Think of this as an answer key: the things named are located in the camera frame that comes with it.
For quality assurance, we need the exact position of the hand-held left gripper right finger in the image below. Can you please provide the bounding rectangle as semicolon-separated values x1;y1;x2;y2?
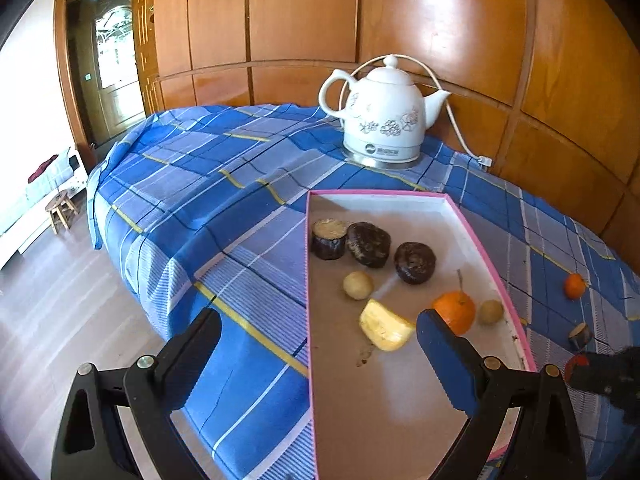
416;308;587;480

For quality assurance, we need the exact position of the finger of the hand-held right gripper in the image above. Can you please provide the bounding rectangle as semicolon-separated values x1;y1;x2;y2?
570;346;640;413

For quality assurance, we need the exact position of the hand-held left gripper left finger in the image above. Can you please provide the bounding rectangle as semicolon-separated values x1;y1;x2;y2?
50;307;223;480

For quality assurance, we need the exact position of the red tomato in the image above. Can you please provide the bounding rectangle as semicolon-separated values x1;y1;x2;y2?
564;354;591;383

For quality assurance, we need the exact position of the dark-skinned cut fruit piece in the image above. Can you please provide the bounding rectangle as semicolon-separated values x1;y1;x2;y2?
568;323;593;352

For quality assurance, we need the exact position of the yellow fruit wedge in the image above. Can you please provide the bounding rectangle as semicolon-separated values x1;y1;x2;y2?
359;298;417;352

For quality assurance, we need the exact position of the tan round fruit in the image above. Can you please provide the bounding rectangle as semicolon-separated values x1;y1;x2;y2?
343;270;375;301
479;299;504;326

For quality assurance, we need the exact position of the pink-rimmed white cardboard box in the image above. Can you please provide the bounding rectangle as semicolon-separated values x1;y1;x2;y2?
305;189;538;480

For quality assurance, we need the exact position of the dark brown round fruit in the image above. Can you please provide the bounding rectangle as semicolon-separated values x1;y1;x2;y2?
393;242;437;286
346;221;392;268

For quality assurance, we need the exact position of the orange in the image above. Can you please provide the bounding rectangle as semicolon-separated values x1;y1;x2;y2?
432;269;477;335
564;272;587;301

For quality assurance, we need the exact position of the blue plaid blanket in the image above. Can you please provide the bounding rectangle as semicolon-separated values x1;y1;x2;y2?
86;104;640;480

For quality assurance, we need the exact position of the dark cylindrical fruit piece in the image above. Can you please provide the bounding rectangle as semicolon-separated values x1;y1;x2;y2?
311;218;348;261

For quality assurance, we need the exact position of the small wooden stool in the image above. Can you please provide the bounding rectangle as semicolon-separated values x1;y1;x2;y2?
45;191;81;234

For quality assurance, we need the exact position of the white bench sofa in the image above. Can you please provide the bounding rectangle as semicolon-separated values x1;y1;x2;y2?
0;147;88;271

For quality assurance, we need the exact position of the dark red cloth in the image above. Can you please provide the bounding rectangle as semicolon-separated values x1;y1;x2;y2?
28;156;60;183

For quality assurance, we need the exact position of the white ceramic electric kettle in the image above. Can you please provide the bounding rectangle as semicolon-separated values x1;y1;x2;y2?
318;54;452;170

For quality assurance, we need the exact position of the wooden glass door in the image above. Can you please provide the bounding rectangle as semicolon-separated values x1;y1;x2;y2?
54;0;151;173

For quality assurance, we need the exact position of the wooden wardrobe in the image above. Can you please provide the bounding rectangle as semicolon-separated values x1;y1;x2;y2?
131;0;640;191

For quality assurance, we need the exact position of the white kettle power cord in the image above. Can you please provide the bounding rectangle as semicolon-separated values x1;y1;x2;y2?
355;54;493;167

